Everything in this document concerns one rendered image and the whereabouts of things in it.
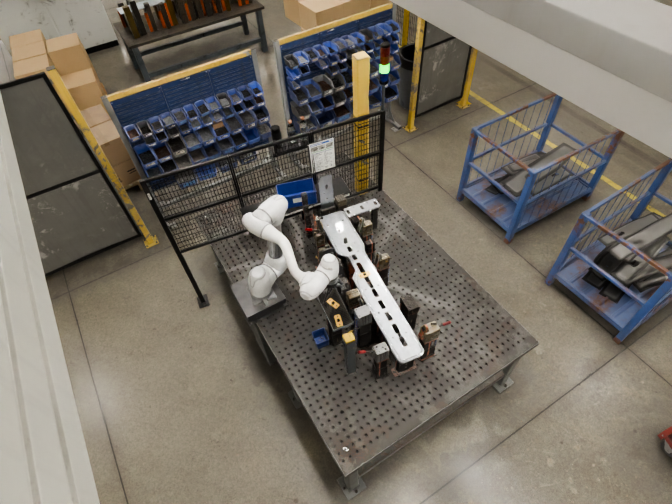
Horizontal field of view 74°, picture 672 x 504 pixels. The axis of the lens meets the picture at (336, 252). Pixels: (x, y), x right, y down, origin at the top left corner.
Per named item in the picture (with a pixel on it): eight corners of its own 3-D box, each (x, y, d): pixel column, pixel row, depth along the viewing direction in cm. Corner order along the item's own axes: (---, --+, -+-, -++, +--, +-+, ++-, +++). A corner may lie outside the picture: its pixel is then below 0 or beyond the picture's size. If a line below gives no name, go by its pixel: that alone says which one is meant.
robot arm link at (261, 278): (245, 291, 332) (240, 274, 314) (261, 274, 341) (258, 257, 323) (262, 302, 326) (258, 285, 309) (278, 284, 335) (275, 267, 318)
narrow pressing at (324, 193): (334, 206, 365) (332, 174, 339) (321, 210, 363) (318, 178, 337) (334, 205, 366) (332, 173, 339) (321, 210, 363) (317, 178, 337)
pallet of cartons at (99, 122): (149, 187, 542) (112, 111, 461) (82, 217, 514) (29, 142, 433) (117, 139, 606) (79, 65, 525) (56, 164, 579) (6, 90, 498)
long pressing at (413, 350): (430, 352, 282) (430, 351, 280) (398, 366, 277) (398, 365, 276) (343, 209, 364) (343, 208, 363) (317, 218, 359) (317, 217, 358)
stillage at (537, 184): (534, 160, 539) (561, 88, 465) (589, 199, 494) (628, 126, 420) (455, 199, 504) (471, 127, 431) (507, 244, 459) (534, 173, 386)
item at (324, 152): (336, 166, 374) (334, 136, 350) (311, 174, 369) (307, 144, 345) (335, 165, 375) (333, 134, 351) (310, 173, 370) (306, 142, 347)
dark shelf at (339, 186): (351, 194, 373) (351, 192, 371) (247, 229, 354) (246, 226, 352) (341, 178, 386) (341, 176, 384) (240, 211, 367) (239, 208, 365)
